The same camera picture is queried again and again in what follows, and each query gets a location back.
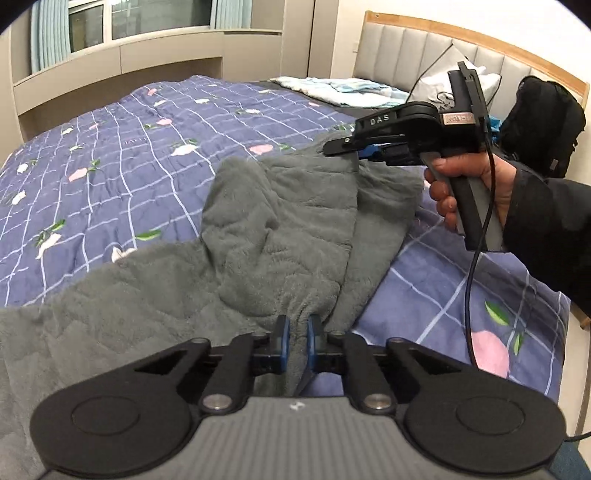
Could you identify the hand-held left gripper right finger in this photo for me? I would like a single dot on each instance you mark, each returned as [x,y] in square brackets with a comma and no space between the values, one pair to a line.
[314,345]

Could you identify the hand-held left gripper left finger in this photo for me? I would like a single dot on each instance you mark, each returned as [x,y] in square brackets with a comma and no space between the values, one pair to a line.
[285,345]

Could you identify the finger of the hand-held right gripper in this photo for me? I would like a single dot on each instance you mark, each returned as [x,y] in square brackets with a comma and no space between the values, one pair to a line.
[369,131]
[392,156]

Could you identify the person's right forearm black sleeve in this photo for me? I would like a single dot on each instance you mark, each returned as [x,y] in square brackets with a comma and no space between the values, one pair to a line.
[549,230]

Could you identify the person's right hand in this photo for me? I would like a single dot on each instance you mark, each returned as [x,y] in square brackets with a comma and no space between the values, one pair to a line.
[496,184]

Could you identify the light blue patterned blanket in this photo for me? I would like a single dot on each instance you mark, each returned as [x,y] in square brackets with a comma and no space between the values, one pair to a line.
[332,87]

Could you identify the white pillow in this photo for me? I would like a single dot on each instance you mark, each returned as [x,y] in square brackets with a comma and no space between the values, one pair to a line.
[434,85]

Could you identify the black bag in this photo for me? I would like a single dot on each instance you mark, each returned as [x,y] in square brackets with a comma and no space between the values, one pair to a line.
[540,120]

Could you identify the grey padded headboard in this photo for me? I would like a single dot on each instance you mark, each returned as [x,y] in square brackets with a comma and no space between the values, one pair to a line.
[406,50]

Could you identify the beige window bench cabinet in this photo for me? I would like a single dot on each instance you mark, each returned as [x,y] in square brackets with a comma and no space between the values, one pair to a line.
[138,57]

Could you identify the window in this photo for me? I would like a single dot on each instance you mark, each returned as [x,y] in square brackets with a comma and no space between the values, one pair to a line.
[152,16]

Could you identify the blue checked floral quilt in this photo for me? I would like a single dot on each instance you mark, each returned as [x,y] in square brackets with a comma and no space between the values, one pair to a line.
[106,152]

